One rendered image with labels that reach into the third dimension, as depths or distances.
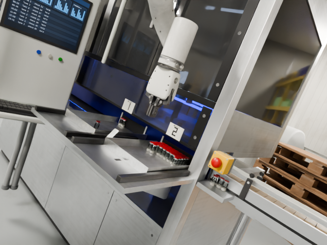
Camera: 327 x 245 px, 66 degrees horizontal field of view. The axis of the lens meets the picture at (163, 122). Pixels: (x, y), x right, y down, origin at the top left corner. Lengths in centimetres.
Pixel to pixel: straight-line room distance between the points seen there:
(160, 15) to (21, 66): 91
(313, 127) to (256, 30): 648
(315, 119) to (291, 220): 642
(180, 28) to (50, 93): 102
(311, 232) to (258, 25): 77
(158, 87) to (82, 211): 103
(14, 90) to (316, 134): 705
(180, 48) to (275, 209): 69
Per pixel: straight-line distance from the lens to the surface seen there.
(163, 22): 93
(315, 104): 728
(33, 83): 161
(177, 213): 115
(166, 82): 82
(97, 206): 153
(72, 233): 175
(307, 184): 347
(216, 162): 99
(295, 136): 607
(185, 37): 83
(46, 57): 159
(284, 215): 109
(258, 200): 110
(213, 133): 104
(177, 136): 113
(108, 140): 104
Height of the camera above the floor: 121
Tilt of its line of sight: 9 degrees down
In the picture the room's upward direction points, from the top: 22 degrees clockwise
